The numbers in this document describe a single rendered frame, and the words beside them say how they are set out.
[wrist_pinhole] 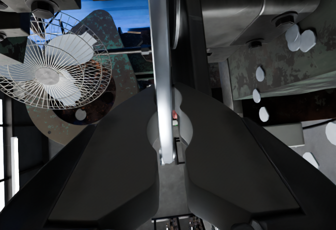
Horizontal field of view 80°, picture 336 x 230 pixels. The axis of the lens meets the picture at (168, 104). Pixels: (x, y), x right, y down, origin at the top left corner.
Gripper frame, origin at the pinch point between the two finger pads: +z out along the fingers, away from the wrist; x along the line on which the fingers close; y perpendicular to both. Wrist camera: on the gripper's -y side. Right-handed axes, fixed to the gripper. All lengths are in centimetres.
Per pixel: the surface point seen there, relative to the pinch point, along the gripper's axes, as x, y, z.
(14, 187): -241, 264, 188
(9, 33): -22.8, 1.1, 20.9
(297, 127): 27.6, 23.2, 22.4
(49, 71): -54, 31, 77
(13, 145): -244, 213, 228
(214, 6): 4.5, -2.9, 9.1
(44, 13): -14.3, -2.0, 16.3
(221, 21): 5.5, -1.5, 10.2
